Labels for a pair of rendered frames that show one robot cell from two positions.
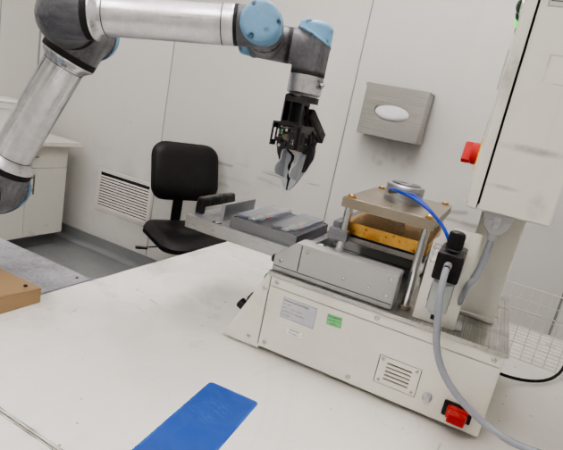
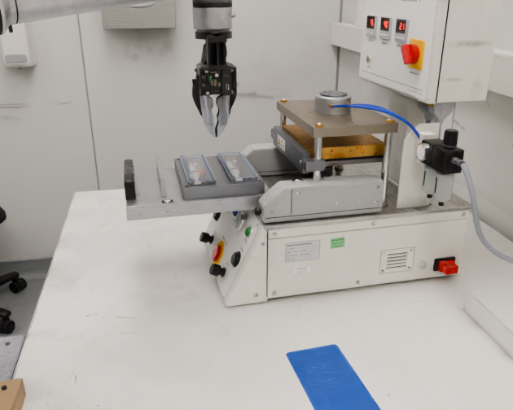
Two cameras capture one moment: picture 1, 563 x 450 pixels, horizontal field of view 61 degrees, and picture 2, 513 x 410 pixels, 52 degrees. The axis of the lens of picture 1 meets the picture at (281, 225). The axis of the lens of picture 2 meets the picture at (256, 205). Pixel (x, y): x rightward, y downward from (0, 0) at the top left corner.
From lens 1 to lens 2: 0.60 m
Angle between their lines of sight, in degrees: 35
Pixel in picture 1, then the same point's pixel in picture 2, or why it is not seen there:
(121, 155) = not seen: outside the picture
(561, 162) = (488, 47)
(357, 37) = not seen: outside the picture
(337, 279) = (331, 206)
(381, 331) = (379, 233)
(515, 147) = (457, 44)
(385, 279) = (373, 188)
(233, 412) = (335, 363)
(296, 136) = (230, 79)
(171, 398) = (287, 387)
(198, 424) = (334, 390)
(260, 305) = (262, 262)
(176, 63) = not seen: outside the picture
